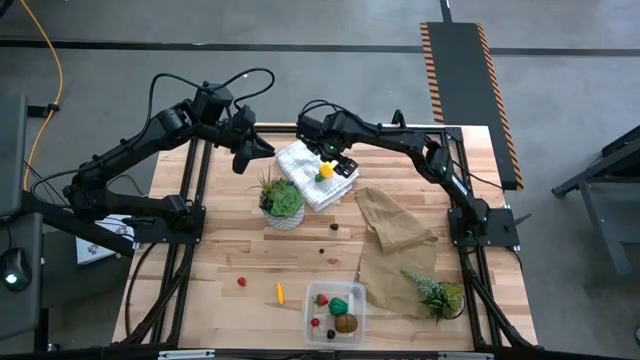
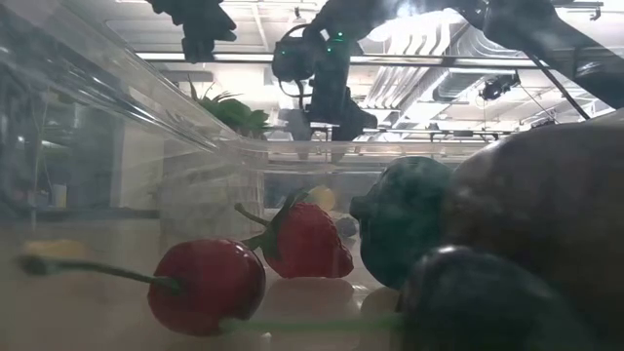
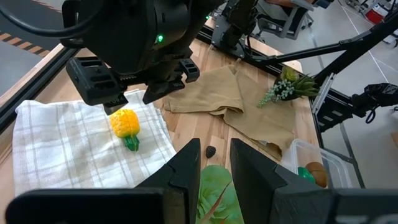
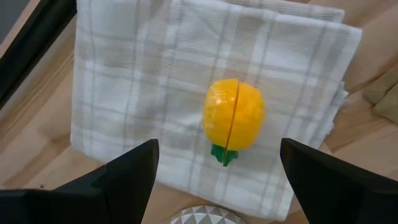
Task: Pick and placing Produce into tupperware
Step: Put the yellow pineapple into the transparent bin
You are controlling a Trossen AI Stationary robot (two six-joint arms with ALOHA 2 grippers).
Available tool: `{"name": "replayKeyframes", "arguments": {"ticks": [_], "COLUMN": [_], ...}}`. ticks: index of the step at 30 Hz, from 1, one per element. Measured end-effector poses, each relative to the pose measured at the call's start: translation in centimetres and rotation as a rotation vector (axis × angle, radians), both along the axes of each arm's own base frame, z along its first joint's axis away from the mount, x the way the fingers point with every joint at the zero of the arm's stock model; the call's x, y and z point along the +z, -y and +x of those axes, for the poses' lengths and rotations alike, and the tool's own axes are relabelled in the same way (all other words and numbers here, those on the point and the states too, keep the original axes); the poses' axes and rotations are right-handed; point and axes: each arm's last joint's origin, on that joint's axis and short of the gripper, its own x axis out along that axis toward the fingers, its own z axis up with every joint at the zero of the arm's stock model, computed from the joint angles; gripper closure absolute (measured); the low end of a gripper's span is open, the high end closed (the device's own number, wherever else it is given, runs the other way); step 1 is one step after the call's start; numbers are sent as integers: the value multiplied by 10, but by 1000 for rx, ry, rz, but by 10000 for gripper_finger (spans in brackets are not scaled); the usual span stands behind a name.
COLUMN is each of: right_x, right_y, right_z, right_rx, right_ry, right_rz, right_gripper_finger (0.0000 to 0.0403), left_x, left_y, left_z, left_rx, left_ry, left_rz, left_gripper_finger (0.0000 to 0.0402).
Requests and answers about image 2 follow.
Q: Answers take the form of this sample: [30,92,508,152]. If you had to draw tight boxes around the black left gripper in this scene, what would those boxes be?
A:
[145,0,239,64]

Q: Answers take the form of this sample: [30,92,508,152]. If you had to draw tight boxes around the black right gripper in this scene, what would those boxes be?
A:
[305,41,379,143]

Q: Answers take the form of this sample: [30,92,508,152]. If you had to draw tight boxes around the dark green toy bell pepper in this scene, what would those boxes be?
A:
[348,155,457,292]

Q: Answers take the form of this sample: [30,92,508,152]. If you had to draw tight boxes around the red toy strawberry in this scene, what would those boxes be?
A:
[233,188,356,280]

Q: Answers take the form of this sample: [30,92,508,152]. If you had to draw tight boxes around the red toy cherry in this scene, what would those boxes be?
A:
[17,237,268,337]

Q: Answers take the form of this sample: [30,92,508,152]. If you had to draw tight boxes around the brown toy kiwi fruit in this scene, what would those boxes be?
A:
[441,121,624,351]

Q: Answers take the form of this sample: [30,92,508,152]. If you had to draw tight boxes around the dark purple toy cherry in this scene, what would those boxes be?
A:
[218,245,601,351]

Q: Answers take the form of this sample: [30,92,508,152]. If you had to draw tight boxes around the clear plastic tupperware container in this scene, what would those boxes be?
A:
[0,0,624,351]

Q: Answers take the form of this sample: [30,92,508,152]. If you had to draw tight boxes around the artificial succulents in white pot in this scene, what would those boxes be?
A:
[187,75,272,141]

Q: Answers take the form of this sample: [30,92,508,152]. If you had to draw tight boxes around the small dark toy berry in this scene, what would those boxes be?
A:
[335,216,360,239]

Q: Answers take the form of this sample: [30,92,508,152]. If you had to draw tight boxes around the black ceiling spotlight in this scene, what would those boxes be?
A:
[478,72,522,102]

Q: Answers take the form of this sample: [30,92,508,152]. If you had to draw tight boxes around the small black ceiling fixture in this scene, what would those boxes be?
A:
[528,115,558,131]

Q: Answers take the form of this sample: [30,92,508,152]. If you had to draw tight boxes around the small yellow toy fruit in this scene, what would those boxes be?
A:
[21,238,89,262]

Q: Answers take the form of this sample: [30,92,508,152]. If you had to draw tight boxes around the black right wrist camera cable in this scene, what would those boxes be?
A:
[278,22,314,112]

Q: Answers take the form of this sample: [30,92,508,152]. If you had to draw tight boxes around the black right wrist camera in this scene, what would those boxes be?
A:
[271,36,316,83]

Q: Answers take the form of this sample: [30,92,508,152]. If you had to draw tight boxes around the black frame bar with lights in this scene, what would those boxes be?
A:
[136,51,552,69]

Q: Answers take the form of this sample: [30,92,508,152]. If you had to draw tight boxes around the black horizontal frame rail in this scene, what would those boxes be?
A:
[365,126,513,137]

